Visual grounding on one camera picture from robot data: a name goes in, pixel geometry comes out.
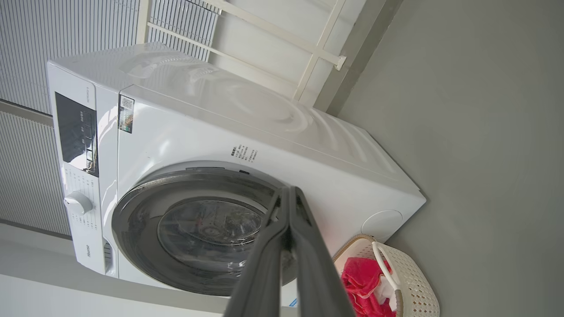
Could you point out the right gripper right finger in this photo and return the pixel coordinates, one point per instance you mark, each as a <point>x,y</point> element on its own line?
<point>315,273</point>

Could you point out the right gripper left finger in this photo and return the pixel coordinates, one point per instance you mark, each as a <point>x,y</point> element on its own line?
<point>264,273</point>

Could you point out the red and white garment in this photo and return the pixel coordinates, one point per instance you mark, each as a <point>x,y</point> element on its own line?
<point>363,281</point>

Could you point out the black round washer door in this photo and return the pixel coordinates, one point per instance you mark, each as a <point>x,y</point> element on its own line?
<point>136,233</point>

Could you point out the cream basket with brown rim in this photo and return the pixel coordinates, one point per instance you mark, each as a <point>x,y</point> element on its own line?
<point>414,281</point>

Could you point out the white front-load washing machine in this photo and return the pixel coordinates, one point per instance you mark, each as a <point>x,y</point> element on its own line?
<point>264,123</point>

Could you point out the white washing machine dial knob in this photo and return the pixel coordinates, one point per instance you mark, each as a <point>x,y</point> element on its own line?
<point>78,203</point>

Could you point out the black washing machine display panel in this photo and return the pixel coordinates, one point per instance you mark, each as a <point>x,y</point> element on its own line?
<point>72,132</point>

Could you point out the round white filter cover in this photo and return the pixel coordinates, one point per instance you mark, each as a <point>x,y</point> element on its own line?
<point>382,225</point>

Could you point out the dark QR code sticker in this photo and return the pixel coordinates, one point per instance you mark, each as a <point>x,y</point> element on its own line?
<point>126,114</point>

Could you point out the white metal rack frame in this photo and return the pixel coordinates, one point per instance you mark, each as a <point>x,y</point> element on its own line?
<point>315,53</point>

